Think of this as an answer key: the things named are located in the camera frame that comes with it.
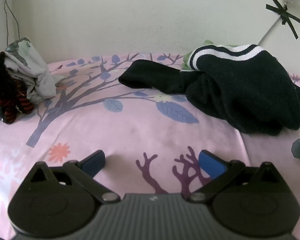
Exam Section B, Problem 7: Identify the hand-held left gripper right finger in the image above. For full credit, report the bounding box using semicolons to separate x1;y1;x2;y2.
187;150;282;203

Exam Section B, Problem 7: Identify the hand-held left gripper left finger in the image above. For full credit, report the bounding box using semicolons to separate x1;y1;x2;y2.
27;150;120;203

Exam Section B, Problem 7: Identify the black sweater with white stripes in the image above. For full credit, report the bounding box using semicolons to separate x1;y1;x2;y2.
118;44;300;136

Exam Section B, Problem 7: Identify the green knitted sweater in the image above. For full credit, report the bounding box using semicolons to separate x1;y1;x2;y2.
181;40;240;72

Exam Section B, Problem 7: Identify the pink floral bedsheet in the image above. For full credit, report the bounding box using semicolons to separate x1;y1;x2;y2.
0;52;300;240

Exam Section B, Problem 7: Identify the grey printed garment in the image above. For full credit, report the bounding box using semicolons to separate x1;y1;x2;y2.
4;37;65;103

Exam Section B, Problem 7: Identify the red black striped garment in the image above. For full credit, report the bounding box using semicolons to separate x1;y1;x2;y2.
0;51;35;124

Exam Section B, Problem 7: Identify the black tape cross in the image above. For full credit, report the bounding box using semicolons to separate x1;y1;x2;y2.
266;0;300;40

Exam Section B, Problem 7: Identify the white cable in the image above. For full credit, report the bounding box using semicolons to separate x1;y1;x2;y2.
257;1;288;45

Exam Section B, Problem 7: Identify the thin dark cable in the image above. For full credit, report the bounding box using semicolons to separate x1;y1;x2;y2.
1;0;22;45

